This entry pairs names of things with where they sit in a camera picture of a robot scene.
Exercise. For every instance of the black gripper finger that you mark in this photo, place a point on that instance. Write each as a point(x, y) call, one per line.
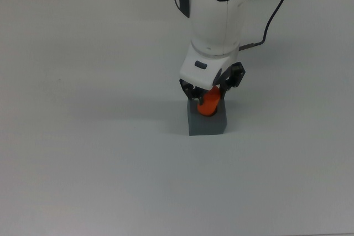
point(235, 77)
point(190, 92)

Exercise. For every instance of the orange cylinder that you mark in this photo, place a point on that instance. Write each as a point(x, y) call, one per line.
point(208, 103)

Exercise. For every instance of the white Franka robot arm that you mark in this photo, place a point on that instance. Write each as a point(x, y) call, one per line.
point(215, 20)

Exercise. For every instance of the grey block with round hole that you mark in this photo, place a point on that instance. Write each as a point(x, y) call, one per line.
point(207, 125)

